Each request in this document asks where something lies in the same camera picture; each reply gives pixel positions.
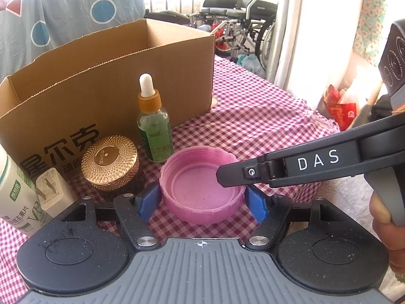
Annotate black wheelchair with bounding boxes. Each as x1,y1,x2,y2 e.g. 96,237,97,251
202,0,279,70

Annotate white pill bottle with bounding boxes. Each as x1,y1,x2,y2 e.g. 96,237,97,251
0,146,54,236

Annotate green dropper bottle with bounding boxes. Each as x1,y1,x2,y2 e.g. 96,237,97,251
137,73,174,163

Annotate pink plastic lid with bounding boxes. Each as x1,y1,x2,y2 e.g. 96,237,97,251
160,146,247,226

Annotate blue printed blanket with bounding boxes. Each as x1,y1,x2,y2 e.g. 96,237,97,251
0,0,146,84

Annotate red plastic bag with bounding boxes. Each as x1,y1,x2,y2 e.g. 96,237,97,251
211,22,232,53

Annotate black seat cushion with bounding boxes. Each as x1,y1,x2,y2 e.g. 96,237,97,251
144,10,190,25

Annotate pale green plastic bag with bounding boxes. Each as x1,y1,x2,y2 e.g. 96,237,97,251
237,54,267,77

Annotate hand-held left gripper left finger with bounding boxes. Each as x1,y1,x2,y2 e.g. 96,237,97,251
60,182,163,250

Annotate brown cardboard box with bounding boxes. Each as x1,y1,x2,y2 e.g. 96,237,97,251
0,18,216,184

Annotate red packet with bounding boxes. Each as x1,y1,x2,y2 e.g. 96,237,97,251
324,84,357,130

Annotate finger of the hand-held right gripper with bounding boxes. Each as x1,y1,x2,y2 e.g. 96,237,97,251
217,158,287,188

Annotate gold lidded jar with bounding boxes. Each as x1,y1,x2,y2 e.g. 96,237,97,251
80,136,140,191

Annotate floral curtain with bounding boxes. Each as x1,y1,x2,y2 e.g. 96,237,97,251
354,0,405,58

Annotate purple checkered tablecloth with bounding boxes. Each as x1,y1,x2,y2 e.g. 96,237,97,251
0,54,340,292

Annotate person's right hand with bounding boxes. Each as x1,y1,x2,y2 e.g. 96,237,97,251
371,193,405,274

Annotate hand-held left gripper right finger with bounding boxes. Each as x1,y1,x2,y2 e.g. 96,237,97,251
244,184,344,251

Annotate white charger adapter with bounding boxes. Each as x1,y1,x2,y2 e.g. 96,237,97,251
35,168,71,210

